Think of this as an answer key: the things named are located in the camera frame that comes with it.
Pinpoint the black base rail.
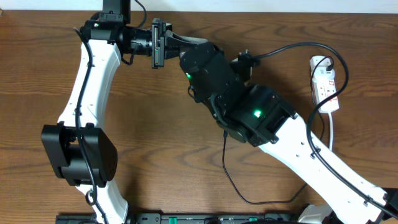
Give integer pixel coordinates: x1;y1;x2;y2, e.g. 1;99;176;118
55;213;297;224

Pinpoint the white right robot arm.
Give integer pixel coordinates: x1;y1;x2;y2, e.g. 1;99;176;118
180;42;397;223

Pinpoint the white power strip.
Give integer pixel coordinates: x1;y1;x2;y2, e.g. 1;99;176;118
310;55;336;105

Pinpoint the black USB charging cable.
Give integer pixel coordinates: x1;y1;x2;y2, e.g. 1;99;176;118
221;55;335;206

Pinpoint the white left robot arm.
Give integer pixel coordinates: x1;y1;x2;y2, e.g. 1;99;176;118
41;0;202;223

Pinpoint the white power strip cord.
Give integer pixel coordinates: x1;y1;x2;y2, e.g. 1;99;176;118
327;112;334;153

